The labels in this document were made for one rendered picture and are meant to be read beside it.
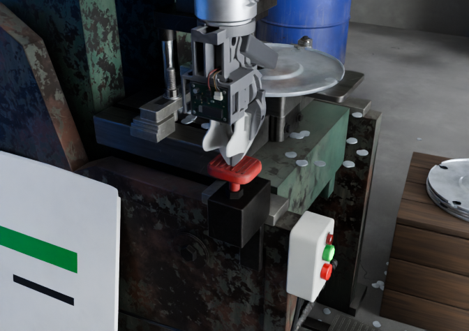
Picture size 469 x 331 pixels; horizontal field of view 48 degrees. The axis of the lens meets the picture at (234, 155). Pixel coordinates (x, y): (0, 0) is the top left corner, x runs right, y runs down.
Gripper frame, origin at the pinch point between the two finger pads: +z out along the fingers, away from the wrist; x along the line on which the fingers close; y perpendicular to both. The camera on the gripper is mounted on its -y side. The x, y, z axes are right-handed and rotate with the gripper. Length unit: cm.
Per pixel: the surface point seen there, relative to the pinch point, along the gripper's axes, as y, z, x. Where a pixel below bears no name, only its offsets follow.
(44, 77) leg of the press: -8.4, -0.1, -47.0
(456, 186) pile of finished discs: -76, 39, 26
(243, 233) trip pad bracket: 2.5, 11.2, 3.0
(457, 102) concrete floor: -231, 77, 9
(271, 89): -23.1, -0.9, -5.3
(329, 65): -39.8, -0.9, -0.7
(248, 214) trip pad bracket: 1.0, 8.6, 3.0
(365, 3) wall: -363, 62, -85
